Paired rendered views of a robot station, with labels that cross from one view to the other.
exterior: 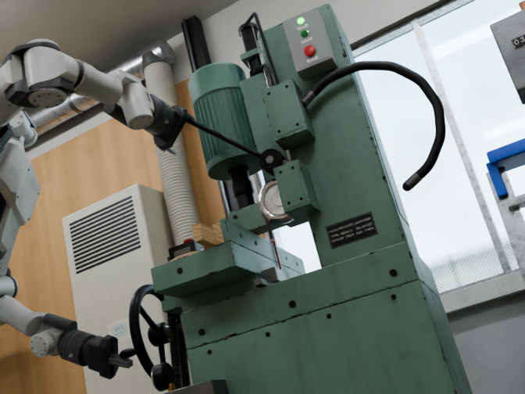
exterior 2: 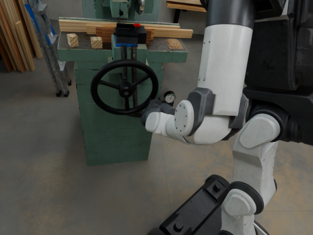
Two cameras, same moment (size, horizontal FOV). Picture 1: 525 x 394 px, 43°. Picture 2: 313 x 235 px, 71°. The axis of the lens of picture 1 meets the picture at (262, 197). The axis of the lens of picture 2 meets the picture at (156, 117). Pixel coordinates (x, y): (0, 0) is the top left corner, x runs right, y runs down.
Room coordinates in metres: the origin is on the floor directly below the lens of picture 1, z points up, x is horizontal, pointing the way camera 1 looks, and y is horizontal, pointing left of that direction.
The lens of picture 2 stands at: (2.18, 1.06, 1.39)
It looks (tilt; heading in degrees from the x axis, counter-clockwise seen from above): 43 degrees down; 234
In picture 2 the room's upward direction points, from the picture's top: 11 degrees clockwise
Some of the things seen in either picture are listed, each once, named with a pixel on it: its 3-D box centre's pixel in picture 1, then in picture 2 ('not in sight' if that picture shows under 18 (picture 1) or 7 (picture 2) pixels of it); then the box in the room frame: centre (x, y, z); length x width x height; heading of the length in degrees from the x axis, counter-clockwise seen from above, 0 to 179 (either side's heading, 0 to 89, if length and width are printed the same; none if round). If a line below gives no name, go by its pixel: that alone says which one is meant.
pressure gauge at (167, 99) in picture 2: (166, 380); (169, 97); (1.57, 0.32, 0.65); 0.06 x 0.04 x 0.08; 164
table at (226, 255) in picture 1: (225, 288); (125, 50); (1.77, 0.16, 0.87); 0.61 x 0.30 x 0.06; 164
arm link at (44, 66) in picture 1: (69, 80); not in sight; (1.27, 0.35, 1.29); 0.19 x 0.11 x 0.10; 154
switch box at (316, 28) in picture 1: (309, 44); not in sight; (1.54, -0.22, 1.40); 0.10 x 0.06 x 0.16; 74
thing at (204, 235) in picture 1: (244, 252); (142, 31); (1.65, 0.08, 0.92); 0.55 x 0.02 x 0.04; 164
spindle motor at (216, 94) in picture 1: (226, 122); not in sight; (1.76, 0.05, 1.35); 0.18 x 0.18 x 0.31
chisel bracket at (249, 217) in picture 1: (258, 221); (119, 6); (1.76, 0.03, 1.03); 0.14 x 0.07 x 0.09; 74
